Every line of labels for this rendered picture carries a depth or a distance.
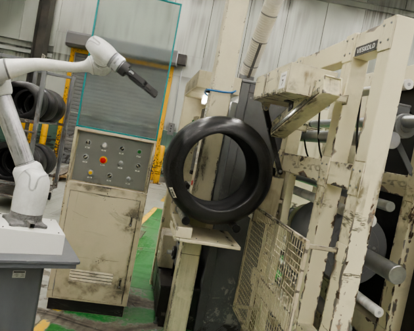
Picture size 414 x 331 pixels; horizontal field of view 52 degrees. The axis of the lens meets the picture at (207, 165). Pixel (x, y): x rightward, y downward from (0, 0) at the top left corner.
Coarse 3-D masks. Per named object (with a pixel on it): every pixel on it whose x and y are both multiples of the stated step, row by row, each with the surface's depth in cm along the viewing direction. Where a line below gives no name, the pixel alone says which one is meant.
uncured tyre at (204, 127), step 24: (216, 120) 223; (240, 120) 229; (192, 144) 220; (240, 144) 253; (264, 144) 229; (168, 168) 223; (264, 168) 227; (240, 192) 256; (264, 192) 230; (192, 216) 227; (216, 216) 226; (240, 216) 229
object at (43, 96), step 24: (48, 72) 638; (24, 96) 594; (48, 96) 570; (72, 96) 645; (24, 120) 519; (48, 120) 612; (0, 144) 530; (0, 168) 559; (48, 168) 614; (0, 192) 526
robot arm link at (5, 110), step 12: (0, 96) 217; (0, 108) 218; (12, 108) 221; (0, 120) 219; (12, 120) 220; (12, 132) 220; (12, 144) 221; (24, 144) 224; (12, 156) 224; (24, 156) 224; (24, 168) 222; (36, 168) 225
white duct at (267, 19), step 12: (276, 0) 276; (264, 12) 284; (276, 12) 283; (264, 24) 288; (252, 36) 300; (264, 36) 294; (252, 48) 302; (264, 48) 303; (252, 60) 307; (240, 72) 319; (252, 72) 314
